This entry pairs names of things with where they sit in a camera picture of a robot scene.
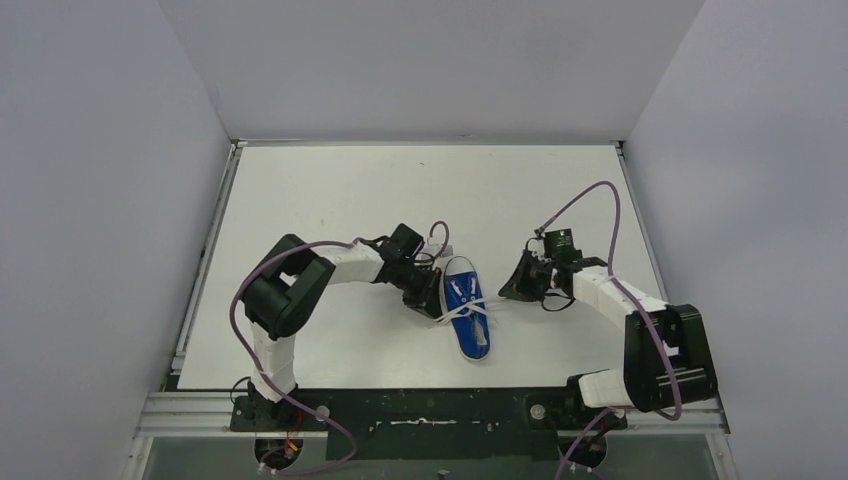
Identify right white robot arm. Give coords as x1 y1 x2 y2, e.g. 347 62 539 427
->
498 251 718 427

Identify white shoelace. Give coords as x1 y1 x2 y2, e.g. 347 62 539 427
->
434 272 508 325

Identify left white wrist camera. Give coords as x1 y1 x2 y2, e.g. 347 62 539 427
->
422 244 454 259

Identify aluminium frame rail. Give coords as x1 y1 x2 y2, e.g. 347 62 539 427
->
134 392 730 438

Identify blue canvas sneaker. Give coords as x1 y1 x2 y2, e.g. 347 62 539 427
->
437 255 491 361

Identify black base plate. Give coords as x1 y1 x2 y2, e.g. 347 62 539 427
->
229 386 601 461

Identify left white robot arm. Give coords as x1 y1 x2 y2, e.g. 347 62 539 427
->
231 223 444 427

